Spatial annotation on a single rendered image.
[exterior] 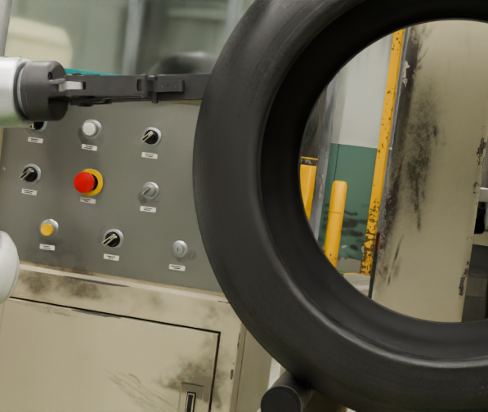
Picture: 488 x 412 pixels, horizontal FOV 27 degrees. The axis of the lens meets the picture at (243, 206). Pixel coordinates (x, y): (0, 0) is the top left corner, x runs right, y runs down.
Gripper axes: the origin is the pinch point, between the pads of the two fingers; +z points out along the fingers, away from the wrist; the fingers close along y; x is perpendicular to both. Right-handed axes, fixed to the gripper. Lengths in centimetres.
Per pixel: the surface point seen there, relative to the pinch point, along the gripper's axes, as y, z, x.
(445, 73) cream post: 26.0, 30.2, -3.2
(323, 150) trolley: 477, -49, -6
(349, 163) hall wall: 1026, -94, -6
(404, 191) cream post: 25.9, 24.4, 13.2
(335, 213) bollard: 959, -102, 48
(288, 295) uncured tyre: -12.3, 14.3, 23.7
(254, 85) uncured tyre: -12.1, 10.8, 1.2
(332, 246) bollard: 959, -106, 82
